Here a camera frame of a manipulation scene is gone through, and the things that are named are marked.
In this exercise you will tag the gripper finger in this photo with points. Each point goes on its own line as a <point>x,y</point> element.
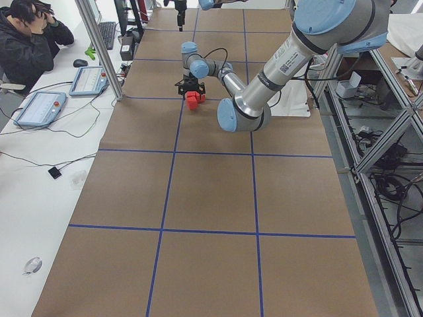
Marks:
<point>180,20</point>

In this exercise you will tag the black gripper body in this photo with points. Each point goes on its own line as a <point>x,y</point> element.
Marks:
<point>192,82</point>
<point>180,14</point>

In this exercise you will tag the red block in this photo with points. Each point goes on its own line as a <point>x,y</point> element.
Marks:
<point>192,100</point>
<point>200,97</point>

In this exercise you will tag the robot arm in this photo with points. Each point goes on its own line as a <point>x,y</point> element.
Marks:
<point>210,4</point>
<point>350,25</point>

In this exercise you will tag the black keyboard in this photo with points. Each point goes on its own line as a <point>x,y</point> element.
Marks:
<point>107,31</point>

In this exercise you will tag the far teach pendant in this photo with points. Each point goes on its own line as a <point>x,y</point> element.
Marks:
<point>88,81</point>

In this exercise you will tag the teach pendant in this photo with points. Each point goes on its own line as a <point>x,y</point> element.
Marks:
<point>88,81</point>
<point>41,109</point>

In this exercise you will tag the black computer mouse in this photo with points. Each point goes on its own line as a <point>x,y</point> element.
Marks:
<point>80,63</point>

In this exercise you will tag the near teach pendant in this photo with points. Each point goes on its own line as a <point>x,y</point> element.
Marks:
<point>41,109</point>

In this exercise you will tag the seated person dark jacket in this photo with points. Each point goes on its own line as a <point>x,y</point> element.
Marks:
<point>30,39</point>

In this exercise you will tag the small black square device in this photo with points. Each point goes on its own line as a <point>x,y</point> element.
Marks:
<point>54,172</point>

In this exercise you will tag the aluminium frame post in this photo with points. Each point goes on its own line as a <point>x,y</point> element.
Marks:
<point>91,25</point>

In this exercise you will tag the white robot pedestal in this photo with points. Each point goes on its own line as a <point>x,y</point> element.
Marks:
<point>291,101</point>

